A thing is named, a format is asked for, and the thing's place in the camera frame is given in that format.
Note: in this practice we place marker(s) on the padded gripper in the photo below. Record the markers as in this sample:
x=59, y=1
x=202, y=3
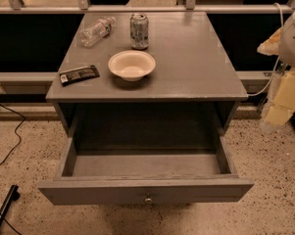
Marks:
x=292, y=43

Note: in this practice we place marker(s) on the grey top drawer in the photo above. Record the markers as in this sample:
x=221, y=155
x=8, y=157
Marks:
x=113, y=167

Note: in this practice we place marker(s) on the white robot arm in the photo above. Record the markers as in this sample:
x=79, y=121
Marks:
x=280, y=106

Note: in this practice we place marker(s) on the round metal drawer knob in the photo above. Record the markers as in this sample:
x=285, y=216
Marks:
x=148, y=200

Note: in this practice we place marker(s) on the grey wooden nightstand cabinet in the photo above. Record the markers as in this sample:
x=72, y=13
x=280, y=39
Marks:
x=191, y=65

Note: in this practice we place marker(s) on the white paper bowl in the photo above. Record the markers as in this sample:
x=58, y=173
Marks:
x=131, y=65

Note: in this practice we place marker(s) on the silver soda can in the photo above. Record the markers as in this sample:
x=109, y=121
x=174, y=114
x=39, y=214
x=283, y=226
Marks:
x=139, y=28

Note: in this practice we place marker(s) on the clear plastic water bottle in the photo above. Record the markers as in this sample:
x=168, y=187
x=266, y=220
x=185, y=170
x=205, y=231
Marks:
x=96, y=31

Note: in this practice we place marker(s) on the black snack bar wrapper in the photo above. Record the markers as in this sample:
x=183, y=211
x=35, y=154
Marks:
x=79, y=74

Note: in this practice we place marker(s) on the black bar on floor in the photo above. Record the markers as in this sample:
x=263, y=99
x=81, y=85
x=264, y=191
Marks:
x=12, y=196

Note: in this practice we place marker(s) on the metal railing frame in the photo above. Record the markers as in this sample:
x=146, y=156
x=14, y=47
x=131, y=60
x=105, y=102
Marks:
x=36, y=34

